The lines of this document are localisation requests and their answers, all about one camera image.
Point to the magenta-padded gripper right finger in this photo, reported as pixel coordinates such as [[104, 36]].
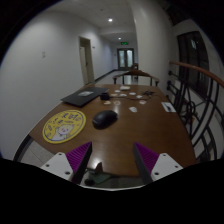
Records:
[[164, 166]]

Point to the closed black laptop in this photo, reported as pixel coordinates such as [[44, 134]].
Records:
[[83, 96]]

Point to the glass double door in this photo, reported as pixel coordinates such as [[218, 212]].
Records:
[[125, 58]]

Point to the dark window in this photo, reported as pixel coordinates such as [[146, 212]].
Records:
[[193, 60]]

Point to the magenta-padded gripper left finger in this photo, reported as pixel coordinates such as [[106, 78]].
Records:
[[60, 164]]

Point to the small black box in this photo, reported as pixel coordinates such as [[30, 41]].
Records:
[[105, 96]]

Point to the wooden armchair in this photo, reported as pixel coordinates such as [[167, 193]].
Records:
[[136, 73]]

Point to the black railing with wooden handrail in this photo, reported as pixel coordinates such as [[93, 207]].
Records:
[[200, 100]]

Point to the small white box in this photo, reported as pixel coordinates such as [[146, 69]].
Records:
[[125, 87]]

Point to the green exit sign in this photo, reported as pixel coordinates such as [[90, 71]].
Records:
[[124, 43]]

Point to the white side door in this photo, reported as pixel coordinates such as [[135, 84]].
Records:
[[84, 63]]

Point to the black computer mouse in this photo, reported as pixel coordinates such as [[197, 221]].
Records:
[[104, 118]]

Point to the round yellow cartoon mouse pad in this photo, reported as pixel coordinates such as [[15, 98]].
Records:
[[63, 126]]

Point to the small white card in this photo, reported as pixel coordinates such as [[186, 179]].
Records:
[[116, 102], [107, 102], [142, 102], [133, 109], [123, 95]]

